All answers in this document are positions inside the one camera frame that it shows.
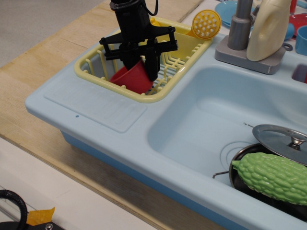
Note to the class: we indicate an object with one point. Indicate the yellow round scrub brush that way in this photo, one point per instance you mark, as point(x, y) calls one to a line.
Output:
point(205, 25)

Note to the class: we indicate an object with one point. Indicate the blue plastic cup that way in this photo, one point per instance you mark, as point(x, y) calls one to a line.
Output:
point(301, 41)

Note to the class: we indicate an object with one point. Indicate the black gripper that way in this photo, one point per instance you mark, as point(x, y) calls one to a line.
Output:
point(138, 36)

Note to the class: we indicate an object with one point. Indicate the steel pot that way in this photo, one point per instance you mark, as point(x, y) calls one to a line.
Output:
point(297, 211)

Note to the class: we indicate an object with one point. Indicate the light blue toy sink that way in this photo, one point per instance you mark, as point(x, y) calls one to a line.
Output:
point(177, 144)

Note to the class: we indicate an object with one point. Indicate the grey toy faucet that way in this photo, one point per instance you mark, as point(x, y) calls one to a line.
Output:
point(233, 48)

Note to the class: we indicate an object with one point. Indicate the yellow tape piece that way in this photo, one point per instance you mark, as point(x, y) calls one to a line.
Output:
point(38, 217)

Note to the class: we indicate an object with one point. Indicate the green bitter gourd toy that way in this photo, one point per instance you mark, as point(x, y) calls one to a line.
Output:
point(273, 176)

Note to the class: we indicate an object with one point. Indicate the steel pot lid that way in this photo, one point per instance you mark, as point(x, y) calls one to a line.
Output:
point(283, 141)

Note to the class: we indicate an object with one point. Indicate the cream detergent bottle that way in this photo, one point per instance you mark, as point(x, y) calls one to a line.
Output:
point(269, 29)

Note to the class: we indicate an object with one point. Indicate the red plastic cup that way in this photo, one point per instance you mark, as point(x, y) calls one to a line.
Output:
point(135, 79)

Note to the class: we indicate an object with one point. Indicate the blue plastic plate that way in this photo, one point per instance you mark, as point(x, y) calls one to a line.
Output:
point(226, 11)

